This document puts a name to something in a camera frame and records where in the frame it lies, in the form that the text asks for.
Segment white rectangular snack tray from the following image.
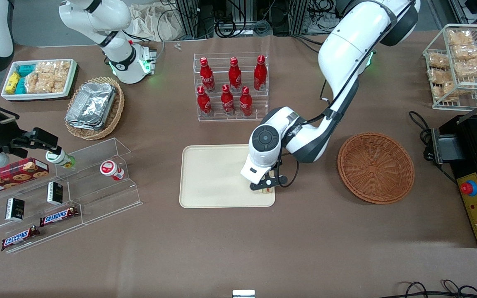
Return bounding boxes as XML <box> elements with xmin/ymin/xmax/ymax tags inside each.
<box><xmin>1</xmin><ymin>58</ymin><xmax>78</xmax><ymax>102</ymax></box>

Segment beige plastic tray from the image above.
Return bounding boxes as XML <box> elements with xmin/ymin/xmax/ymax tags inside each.
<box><xmin>179</xmin><ymin>144</ymin><xmax>276</xmax><ymax>209</ymax></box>

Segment light woven wicker basket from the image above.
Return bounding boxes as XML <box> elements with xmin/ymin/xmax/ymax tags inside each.
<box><xmin>64</xmin><ymin>76</ymin><xmax>125</xmax><ymax>141</ymax></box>

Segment brown wicker basket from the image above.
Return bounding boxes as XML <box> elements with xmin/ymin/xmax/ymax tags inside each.
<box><xmin>337</xmin><ymin>132</ymin><xmax>415</xmax><ymax>205</ymax></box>

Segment white bottle with green label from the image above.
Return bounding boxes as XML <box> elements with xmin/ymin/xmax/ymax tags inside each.
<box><xmin>45</xmin><ymin>148</ymin><xmax>76</xmax><ymax>169</ymax></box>

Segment red tartan cookie box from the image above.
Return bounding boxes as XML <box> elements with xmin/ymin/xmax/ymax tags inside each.
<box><xmin>0</xmin><ymin>158</ymin><xmax>50</xmax><ymax>197</ymax></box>

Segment small black box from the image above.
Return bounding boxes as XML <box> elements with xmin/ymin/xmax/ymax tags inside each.
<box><xmin>5</xmin><ymin>198</ymin><xmax>25</xmax><ymax>221</ymax></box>
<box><xmin>47</xmin><ymin>182</ymin><xmax>64</xmax><ymax>206</ymax></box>

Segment clear bag of rice crackers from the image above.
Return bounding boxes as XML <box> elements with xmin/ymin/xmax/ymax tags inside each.
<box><xmin>36</xmin><ymin>61</ymin><xmax>72</xmax><ymax>93</ymax></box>
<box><xmin>25</xmin><ymin>70</ymin><xmax>53</xmax><ymax>94</ymax></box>

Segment yellow snack pack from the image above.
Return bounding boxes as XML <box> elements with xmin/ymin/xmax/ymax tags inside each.
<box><xmin>5</xmin><ymin>72</ymin><xmax>21</xmax><ymax>94</ymax></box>

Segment stack of foil trays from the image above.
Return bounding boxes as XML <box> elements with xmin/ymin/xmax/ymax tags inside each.
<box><xmin>65</xmin><ymin>82</ymin><xmax>117</xmax><ymax>131</ymax></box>

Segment Snickers chocolate bar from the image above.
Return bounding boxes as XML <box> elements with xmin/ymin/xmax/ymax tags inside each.
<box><xmin>1</xmin><ymin>226</ymin><xmax>41</xmax><ymax>252</ymax></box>
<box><xmin>39</xmin><ymin>206</ymin><xmax>80</xmax><ymax>227</ymax></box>

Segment small red white drink bottle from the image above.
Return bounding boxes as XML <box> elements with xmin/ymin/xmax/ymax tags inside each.
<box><xmin>100</xmin><ymin>160</ymin><xmax>125</xmax><ymax>181</ymax></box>

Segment clear acrylic stepped shelf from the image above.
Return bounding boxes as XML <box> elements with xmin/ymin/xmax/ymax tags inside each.
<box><xmin>0</xmin><ymin>137</ymin><xmax>143</xmax><ymax>254</ymax></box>

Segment clear acrylic bottle rack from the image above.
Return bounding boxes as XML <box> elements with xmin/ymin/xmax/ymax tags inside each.
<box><xmin>193</xmin><ymin>52</ymin><xmax>269</xmax><ymax>122</ymax></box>

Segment red cola bottle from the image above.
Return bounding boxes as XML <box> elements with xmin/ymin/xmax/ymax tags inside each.
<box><xmin>221</xmin><ymin>84</ymin><xmax>236</xmax><ymax>116</ymax></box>
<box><xmin>239</xmin><ymin>86</ymin><xmax>253</xmax><ymax>117</ymax></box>
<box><xmin>253</xmin><ymin>55</ymin><xmax>268</xmax><ymax>92</ymax></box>
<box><xmin>197</xmin><ymin>86</ymin><xmax>212</xmax><ymax>117</ymax></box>
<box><xmin>199</xmin><ymin>57</ymin><xmax>216</xmax><ymax>93</ymax></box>
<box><xmin>228</xmin><ymin>57</ymin><xmax>242</xmax><ymax>93</ymax></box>

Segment white crumpled cloth bag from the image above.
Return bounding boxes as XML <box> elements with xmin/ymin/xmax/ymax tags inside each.
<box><xmin>128</xmin><ymin>2</ymin><xmax>182</xmax><ymax>42</ymax></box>

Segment clear bag of fried snacks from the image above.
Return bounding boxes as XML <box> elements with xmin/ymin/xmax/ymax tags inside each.
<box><xmin>451</xmin><ymin>43</ymin><xmax>477</xmax><ymax>62</ymax></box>
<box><xmin>447</xmin><ymin>30</ymin><xmax>475</xmax><ymax>46</ymax></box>
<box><xmin>428</xmin><ymin>68</ymin><xmax>451</xmax><ymax>84</ymax></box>
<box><xmin>454</xmin><ymin>58</ymin><xmax>477</xmax><ymax>79</ymax></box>
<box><xmin>428</xmin><ymin>53</ymin><xmax>451</xmax><ymax>69</ymax></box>
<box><xmin>431</xmin><ymin>82</ymin><xmax>471</xmax><ymax>102</ymax></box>

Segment black table appliance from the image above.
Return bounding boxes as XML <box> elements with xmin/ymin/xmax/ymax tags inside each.
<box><xmin>431</xmin><ymin>115</ymin><xmax>477</xmax><ymax>248</ymax></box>

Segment black power cable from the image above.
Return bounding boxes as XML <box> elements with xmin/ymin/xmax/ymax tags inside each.
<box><xmin>408</xmin><ymin>111</ymin><xmax>458</xmax><ymax>183</ymax></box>

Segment coiled black cable bundle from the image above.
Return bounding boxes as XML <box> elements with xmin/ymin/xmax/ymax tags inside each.
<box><xmin>215</xmin><ymin>16</ymin><xmax>273</xmax><ymax>38</ymax></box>

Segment white wire basket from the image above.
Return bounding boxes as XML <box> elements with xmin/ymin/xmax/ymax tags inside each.
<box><xmin>422</xmin><ymin>24</ymin><xmax>477</xmax><ymax>111</ymax></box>

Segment aluminium frame post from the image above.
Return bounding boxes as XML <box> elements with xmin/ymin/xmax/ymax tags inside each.
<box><xmin>176</xmin><ymin>0</ymin><xmax>200</xmax><ymax>40</ymax></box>

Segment black floor cables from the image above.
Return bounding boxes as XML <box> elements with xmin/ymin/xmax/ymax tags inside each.
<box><xmin>381</xmin><ymin>280</ymin><xmax>477</xmax><ymax>298</ymax></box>

